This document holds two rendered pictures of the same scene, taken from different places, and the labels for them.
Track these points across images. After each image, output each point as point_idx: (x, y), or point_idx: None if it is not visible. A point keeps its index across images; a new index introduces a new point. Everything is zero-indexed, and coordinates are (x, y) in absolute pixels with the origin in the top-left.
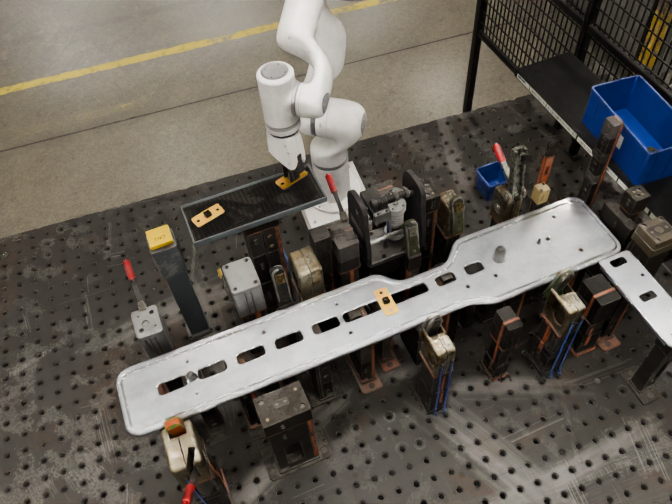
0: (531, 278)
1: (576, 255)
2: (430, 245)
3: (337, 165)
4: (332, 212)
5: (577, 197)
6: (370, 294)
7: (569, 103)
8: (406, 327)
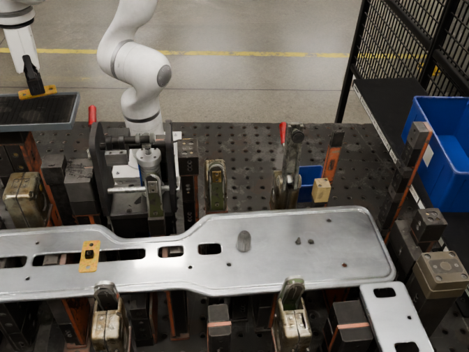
0: (269, 280)
1: (336, 269)
2: (195, 218)
3: (141, 119)
4: (137, 169)
5: (378, 216)
6: (79, 243)
7: (394, 117)
8: (92, 292)
